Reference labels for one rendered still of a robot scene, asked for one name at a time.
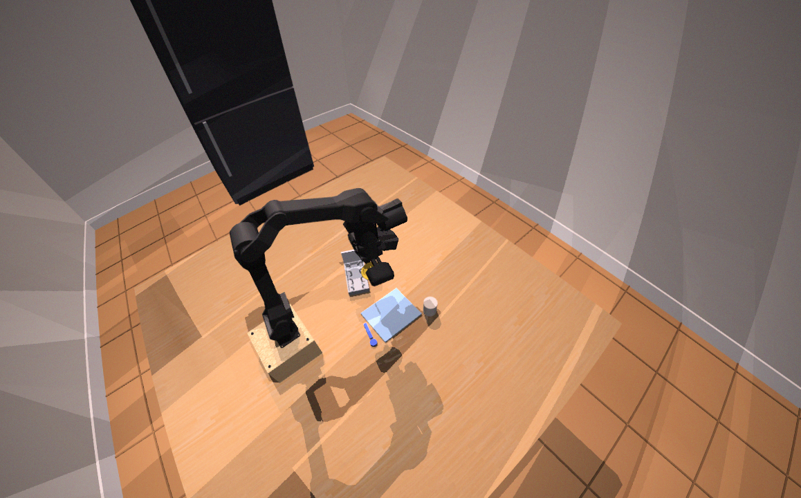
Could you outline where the light blue flat mat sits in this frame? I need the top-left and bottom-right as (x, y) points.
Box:
(361, 288), (422, 342)

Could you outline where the grey cylinder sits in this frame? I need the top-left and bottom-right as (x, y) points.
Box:
(423, 297), (438, 316)

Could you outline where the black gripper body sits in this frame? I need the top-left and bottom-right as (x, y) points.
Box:
(347, 232), (394, 287)

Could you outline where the grey dish rack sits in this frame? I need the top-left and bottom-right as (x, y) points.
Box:
(341, 250), (369, 295)

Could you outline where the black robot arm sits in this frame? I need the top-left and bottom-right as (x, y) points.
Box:
(230, 188), (407, 349)

